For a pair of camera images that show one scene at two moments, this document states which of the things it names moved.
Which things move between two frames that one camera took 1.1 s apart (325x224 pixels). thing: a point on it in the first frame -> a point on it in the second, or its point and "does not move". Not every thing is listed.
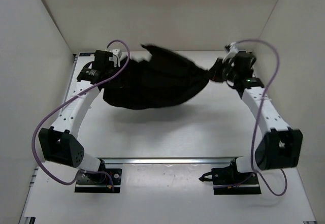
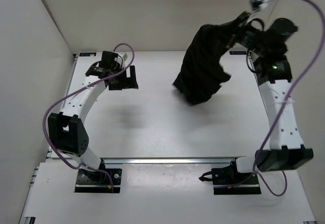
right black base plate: [228, 180] does not move
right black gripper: [214, 72] -> [244, 29]
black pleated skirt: [159, 78] -> [202, 73]
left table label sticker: [86, 54] does not move
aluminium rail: [102, 161] does not move
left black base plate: [104, 180] does not move
